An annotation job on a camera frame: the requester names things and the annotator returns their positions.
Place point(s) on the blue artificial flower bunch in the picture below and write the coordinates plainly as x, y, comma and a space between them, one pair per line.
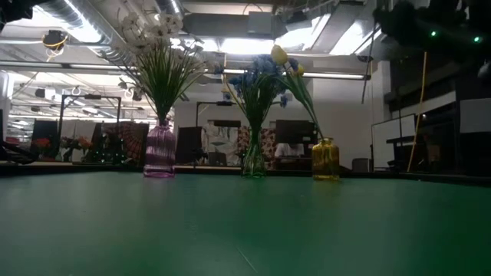
239, 82
264, 63
284, 100

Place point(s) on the yellow artificial tulip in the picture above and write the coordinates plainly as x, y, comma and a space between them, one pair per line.
300, 70
279, 54

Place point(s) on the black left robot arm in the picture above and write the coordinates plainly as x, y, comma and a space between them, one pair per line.
17, 9

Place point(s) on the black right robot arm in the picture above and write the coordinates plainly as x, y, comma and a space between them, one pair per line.
433, 23

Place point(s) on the green glass vase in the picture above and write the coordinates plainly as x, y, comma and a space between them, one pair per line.
253, 157

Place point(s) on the yellow glass vase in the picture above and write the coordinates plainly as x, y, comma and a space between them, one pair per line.
325, 159

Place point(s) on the purple glass vase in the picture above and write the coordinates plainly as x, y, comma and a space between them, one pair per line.
159, 151

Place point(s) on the red floral patterned cloth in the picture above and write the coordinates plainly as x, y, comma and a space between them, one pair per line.
266, 143

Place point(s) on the white patterned cloth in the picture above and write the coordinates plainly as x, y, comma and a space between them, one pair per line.
220, 140

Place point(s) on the person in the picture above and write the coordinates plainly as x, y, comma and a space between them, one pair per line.
289, 149

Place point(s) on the black monitor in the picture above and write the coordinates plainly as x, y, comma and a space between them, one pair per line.
45, 136
295, 131

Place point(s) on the green table mat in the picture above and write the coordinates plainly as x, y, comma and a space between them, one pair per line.
230, 230

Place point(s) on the ceiling air handling unit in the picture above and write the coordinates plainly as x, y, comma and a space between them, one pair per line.
230, 25

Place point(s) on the red mandala patterned cloth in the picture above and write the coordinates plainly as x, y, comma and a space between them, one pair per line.
130, 142

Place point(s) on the grey trash bin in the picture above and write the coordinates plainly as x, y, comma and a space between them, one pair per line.
360, 165

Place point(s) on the background robot with LEDs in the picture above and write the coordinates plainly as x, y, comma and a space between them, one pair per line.
109, 153

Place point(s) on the whiteboard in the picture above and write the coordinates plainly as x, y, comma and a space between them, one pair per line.
391, 138

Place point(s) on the yellow pole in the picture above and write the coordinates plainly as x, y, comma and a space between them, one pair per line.
420, 103

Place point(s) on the round black ceiling device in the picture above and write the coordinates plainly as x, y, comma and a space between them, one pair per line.
54, 39

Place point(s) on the ribbed silver ventilation duct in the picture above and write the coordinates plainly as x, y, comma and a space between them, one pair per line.
167, 5

